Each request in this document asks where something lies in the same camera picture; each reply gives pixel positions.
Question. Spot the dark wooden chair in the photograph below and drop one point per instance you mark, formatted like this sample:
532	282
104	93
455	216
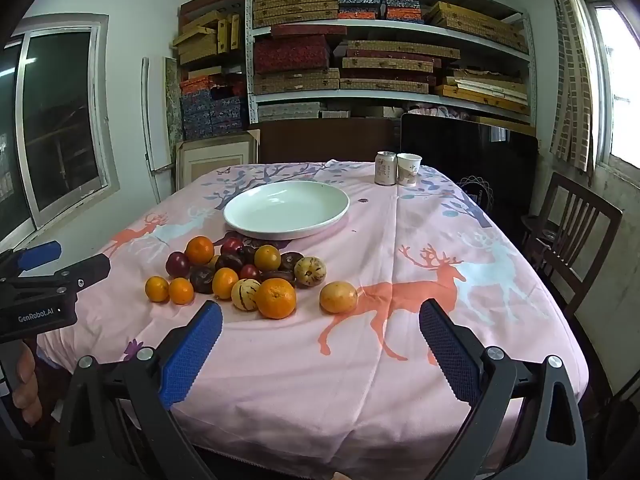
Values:
590	195

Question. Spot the cream flat box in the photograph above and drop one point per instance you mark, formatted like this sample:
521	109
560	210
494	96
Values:
205	71

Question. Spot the dark maroon box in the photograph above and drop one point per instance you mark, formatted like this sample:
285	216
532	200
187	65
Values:
230	87

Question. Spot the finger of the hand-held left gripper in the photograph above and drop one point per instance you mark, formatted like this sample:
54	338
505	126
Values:
40	255
85	270

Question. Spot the checkered curtain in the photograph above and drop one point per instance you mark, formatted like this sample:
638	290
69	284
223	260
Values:
570	85

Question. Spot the dark red flat box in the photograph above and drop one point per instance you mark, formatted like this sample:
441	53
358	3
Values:
307	30

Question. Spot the large orange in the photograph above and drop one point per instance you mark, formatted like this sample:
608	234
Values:
276	298

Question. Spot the yellow green plum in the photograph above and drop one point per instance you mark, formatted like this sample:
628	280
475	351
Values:
214	261

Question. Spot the small orange mandarin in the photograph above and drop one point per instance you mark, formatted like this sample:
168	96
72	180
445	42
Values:
224	283
180	290
200	250
157	288

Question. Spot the grey patterned box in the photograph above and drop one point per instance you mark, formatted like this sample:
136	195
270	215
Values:
290	110

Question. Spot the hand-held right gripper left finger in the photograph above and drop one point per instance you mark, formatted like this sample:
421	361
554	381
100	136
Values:
192	355

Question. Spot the dark brown box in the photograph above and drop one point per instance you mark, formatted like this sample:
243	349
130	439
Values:
210	0

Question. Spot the large dark red plum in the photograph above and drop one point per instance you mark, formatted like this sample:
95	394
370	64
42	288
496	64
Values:
177	264

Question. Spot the pink cloth bundle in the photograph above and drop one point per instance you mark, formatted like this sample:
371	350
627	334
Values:
430	108

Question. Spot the small tan box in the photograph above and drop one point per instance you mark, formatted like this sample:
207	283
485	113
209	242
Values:
335	114

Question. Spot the stack of tan woven boxes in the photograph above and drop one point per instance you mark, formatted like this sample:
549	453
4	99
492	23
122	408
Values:
295	2
295	81
475	25

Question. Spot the white round plate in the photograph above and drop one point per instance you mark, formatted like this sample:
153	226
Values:
285	205

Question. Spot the white drink can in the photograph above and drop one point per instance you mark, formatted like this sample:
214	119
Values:
385	168

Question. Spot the red tomato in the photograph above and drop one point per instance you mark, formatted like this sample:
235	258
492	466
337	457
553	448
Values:
231	246
248	272

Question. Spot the sliding glass window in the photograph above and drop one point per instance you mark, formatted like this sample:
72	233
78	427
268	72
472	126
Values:
60	125

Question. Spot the white leaning board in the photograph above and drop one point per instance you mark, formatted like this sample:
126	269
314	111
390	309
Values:
146	125

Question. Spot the stack of woven flat boxes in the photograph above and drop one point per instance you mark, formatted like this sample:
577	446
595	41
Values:
390	67

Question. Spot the large red patterned box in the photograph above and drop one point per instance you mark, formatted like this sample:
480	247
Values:
292	55

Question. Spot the white paper cup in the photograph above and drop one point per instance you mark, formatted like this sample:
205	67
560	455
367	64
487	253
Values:
409	169

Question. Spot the bright window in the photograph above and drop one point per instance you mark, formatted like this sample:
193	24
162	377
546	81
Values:
617	85

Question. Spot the orange patterned box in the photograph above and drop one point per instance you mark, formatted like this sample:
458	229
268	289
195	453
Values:
404	15
197	85
355	14

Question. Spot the dark brown wooden panel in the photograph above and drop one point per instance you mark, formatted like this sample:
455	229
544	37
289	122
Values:
325	140

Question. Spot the black glossy panel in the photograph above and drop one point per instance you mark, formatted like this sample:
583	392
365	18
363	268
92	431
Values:
465	150

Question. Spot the pink deer print tablecloth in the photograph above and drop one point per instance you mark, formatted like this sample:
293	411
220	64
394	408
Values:
310	385

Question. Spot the stack of yellow flat boxes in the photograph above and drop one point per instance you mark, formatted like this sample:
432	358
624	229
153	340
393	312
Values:
485	87

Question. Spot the cardboard boxed wooden frame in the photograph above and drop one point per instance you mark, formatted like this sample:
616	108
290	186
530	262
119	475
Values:
215	160

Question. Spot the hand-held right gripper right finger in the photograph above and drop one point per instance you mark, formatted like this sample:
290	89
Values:
450	355

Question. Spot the stack of blue floral boxes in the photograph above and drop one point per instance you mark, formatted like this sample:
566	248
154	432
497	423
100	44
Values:
210	117

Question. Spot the striped pepino melon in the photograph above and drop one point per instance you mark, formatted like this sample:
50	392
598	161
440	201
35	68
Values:
309	271
245	294

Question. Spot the green mottled panel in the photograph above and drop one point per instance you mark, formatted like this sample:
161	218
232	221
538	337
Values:
174	100

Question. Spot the person's left hand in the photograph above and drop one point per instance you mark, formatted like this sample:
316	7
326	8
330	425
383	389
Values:
27	390

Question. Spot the stack of yellow woven boxes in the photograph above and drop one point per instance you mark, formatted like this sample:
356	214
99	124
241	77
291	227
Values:
205	40

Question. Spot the white metal shelf rack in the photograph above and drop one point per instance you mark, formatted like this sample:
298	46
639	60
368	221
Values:
248	60

